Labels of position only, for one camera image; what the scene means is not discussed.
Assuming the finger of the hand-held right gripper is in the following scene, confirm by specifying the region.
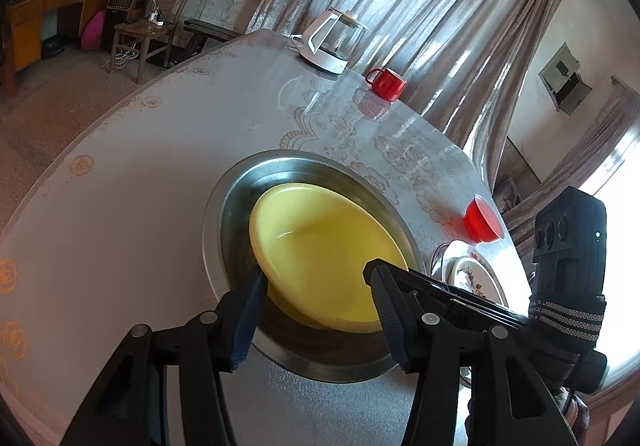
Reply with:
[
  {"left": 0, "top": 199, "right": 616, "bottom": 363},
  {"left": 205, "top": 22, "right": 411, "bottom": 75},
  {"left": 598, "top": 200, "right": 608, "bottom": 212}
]
[
  {"left": 407, "top": 269, "right": 531, "bottom": 323},
  {"left": 415, "top": 293, "right": 526, "bottom": 328}
]

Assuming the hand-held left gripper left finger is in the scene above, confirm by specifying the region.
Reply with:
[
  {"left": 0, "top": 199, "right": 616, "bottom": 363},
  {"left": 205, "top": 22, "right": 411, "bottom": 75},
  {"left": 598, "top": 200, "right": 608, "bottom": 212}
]
[{"left": 60, "top": 266, "right": 268, "bottom": 446}]

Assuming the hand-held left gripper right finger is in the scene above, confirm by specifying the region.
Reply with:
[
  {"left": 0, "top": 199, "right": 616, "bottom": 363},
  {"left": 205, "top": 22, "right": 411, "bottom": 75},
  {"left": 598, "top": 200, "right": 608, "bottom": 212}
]
[{"left": 362, "top": 258, "right": 563, "bottom": 446}]

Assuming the yellow bowl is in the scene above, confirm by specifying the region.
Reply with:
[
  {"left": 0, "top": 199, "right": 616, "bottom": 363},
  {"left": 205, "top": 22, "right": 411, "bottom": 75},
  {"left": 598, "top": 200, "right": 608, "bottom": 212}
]
[{"left": 248, "top": 182, "right": 410, "bottom": 333}]

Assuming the stainless steel basin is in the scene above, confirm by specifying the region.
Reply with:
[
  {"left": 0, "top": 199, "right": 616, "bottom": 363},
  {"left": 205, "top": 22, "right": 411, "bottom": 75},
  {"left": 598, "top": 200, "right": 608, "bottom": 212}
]
[{"left": 202, "top": 149, "right": 427, "bottom": 383}]

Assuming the person's right hand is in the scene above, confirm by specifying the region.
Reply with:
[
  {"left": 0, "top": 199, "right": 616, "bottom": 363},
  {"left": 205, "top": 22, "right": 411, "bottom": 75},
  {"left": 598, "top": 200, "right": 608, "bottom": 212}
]
[{"left": 552, "top": 386, "right": 593, "bottom": 446}]

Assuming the white pink floral plate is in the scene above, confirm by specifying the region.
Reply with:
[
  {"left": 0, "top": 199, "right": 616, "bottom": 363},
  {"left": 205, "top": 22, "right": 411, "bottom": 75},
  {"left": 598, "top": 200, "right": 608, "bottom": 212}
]
[{"left": 432, "top": 242, "right": 509, "bottom": 389}]

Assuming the red plastic cup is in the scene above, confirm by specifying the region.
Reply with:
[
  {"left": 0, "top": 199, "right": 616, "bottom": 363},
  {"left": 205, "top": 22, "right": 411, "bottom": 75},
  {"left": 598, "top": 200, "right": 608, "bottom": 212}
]
[{"left": 462, "top": 194, "right": 506, "bottom": 244}]

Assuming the grey cloth bundle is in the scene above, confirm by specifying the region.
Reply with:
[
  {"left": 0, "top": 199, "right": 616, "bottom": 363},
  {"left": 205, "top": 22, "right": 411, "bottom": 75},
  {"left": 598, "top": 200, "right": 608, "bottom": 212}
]
[{"left": 494, "top": 177, "right": 525, "bottom": 216}]

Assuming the narrow beige window curtain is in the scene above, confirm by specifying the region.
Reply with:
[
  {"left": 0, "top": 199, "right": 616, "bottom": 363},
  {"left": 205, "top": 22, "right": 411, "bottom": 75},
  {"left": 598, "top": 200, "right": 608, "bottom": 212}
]
[{"left": 500, "top": 86, "right": 640, "bottom": 247}]

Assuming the red mug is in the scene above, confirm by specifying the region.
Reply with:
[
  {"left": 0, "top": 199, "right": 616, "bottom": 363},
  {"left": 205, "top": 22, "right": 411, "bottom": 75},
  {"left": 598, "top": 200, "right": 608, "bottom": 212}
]
[{"left": 365, "top": 67, "right": 407, "bottom": 102}]

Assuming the wide beige window curtain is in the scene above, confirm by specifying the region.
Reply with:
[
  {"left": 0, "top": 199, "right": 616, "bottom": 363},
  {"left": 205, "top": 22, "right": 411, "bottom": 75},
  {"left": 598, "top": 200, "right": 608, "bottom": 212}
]
[{"left": 245, "top": 0, "right": 573, "bottom": 192}]

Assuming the white glass electric kettle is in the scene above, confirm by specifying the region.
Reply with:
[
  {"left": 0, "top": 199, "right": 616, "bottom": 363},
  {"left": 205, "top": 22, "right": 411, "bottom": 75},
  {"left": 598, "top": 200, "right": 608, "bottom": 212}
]
[{"left": 291, "top": 8, "right": 368, "bottom": 76}]

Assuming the dark wooden bench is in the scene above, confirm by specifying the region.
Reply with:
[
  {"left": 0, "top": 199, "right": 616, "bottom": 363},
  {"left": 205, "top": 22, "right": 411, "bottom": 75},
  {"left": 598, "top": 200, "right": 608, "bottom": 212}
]
[{"left": 182, "top": 18, "right": 241, "bottom": 62}]

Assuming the wooden chair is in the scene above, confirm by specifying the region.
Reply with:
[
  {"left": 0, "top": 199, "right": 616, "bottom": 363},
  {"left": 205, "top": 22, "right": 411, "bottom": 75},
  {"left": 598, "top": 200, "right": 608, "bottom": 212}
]
[{"left": 109, "top": 0, "right": 202, "bottom": 72}]

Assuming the pink bag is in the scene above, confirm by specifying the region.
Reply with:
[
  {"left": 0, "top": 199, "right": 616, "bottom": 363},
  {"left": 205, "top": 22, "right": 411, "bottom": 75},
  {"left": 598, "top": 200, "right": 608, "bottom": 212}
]
[{"left": 82, "top": 10, "right": 106, "bottom": 52}]

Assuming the brown floor speaker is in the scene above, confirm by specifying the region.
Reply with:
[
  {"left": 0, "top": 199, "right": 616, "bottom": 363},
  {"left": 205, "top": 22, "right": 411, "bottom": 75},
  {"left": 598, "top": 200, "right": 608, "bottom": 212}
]
[{"left": 109, "top": 0, "right": 151, "bottom": 24}]

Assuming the wooden desk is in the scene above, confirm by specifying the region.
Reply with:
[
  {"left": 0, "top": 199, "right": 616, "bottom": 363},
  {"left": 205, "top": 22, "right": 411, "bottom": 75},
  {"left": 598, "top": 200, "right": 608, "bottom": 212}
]
[{"left": 5, "top": 0, "right": 113, "bottom": 97}]

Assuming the grey wall electrical box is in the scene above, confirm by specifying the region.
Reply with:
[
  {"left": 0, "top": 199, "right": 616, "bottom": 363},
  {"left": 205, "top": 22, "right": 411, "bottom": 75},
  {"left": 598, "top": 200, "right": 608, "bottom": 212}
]
[{"left": 538, "top": 42, "right": 592, "bottom": 116}]

